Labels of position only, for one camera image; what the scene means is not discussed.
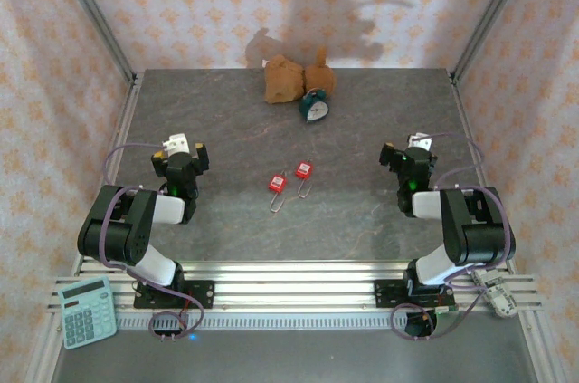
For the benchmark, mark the red padlock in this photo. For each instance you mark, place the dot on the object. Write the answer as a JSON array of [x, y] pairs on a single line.
[[277, 183], [304, 170]]

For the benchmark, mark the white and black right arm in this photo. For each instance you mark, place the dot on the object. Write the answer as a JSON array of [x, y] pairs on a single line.
[[475, 229]]

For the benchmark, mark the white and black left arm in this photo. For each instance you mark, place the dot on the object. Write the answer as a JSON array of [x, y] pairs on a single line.
[[117, 229]]

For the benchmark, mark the dark green alarm clock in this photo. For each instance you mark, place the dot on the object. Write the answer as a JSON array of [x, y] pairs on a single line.
[[316, 110]]

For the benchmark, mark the brown plush toy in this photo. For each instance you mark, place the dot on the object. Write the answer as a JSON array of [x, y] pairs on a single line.
[[282, 79]]

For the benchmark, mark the white printed packet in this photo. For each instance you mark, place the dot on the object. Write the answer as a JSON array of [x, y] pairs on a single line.
[[497, 294]]

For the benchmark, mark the mint green calculator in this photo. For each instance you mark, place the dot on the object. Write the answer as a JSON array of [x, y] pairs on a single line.
[[86, 319]]

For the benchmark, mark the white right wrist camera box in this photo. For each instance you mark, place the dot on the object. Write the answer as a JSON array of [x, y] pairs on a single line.
[[423, 142]]

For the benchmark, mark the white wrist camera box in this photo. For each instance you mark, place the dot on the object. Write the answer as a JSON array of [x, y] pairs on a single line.
[[177, 144], [423, 142]]

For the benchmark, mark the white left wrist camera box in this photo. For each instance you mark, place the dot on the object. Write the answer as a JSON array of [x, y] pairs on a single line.
[[177, 144]]

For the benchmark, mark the aluminium side rail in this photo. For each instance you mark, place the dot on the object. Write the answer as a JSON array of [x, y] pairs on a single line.
[[470, 129], [111, 138]]

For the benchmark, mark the aluminium frame post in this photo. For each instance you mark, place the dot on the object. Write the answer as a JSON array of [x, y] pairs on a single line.
[[97, 21], [490, 16]]

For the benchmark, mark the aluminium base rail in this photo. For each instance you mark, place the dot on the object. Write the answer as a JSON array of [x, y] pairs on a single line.
[[294, 288]]

